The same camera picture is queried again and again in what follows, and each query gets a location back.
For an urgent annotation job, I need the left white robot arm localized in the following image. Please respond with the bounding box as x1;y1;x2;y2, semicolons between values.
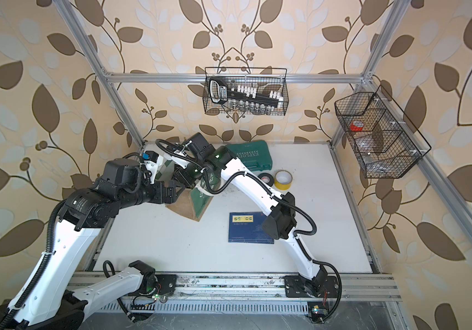
0;158;185;329

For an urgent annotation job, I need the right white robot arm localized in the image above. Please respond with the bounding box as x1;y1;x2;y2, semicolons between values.
164;133;342;298

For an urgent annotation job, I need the green plastic tool case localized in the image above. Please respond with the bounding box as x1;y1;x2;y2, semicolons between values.
226;140;273;172

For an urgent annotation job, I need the black tape roll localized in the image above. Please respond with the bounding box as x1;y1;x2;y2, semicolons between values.
258;173;274;186

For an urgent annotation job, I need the black socket set holder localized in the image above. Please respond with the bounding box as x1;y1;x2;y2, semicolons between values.
206;78;285;108

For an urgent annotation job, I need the yellow tape roll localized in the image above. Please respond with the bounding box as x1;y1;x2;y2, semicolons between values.
274;170;293;191

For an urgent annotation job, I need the red tape roll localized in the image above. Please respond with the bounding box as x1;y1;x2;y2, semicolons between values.
350;120;365;133

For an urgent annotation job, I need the back black wire basket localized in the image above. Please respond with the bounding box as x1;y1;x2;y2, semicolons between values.
202;66;289;117

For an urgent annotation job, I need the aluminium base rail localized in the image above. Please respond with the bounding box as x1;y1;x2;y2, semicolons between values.
59;271;402;316

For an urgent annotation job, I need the side black wire basket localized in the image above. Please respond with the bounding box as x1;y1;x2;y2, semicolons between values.
334;86;431;179

